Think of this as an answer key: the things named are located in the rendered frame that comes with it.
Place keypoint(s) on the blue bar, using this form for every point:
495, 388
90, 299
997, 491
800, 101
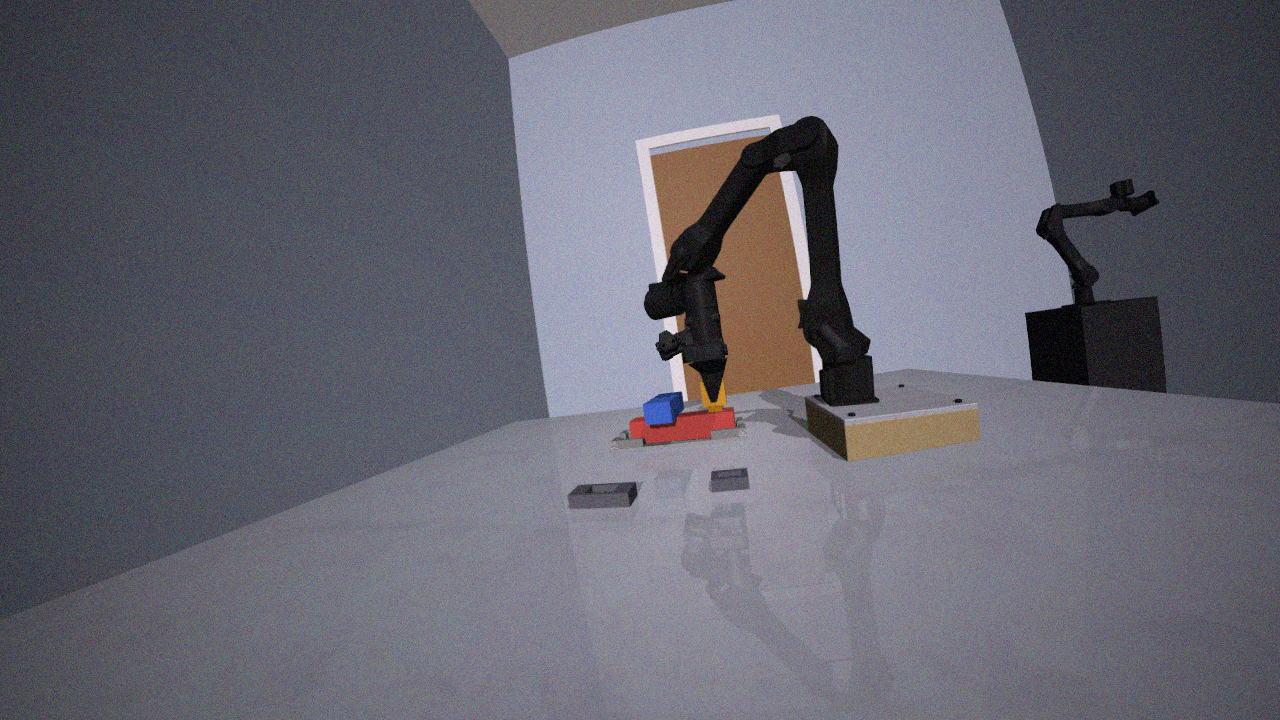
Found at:
664, 408

